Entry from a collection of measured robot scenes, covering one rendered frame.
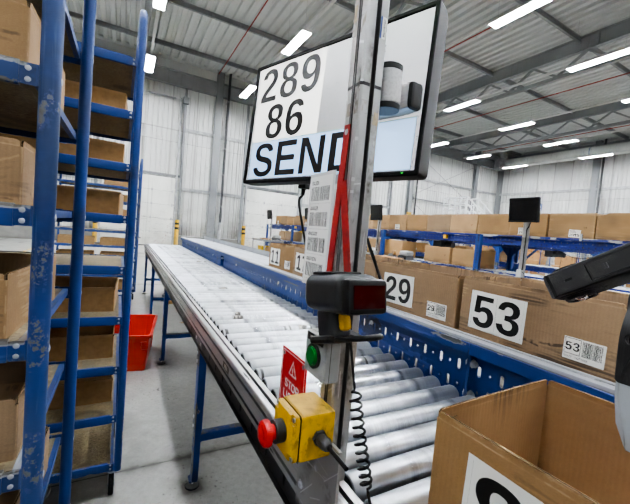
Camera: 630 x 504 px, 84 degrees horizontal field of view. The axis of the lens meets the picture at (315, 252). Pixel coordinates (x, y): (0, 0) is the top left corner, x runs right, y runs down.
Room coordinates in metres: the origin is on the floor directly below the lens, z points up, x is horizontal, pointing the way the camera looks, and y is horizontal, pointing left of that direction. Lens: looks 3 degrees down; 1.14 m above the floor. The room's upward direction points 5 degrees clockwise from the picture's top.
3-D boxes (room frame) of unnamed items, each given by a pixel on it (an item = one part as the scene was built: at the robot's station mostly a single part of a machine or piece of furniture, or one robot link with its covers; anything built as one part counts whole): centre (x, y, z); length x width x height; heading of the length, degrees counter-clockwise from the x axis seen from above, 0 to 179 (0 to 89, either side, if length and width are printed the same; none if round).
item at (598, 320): (0.94, -0.67, 0.97); 0.39 x 0.29 x 0.17; 29
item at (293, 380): (0.60, 0.00, 0.85); 0.16 x 0.01 x 0.13; 29
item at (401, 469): (0.67, -0.30, 0.72); 0.52 x 0.05 x 0.05; 119
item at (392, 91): (0.70, -0.07, 1.40); 0.28 x 0.11 x 0.11; 29
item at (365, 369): (1.01, -0.11, 0.72); 0.52 x 0.05 x 0.05; 119
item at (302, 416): (0.49, -0.02, 0.84); 0.15 x 0.09 x 0.07; 29
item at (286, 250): (2.33, 0.09, 0.96); 0.39 x 0.29 x 0.17; 30
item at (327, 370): (0.54, -0.02, 0.95); 0.07 x 0.03 x 0.07; 29
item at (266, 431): (0.50, 0.04, 0.84); 0.04 x 0.04 x 0.04; 29
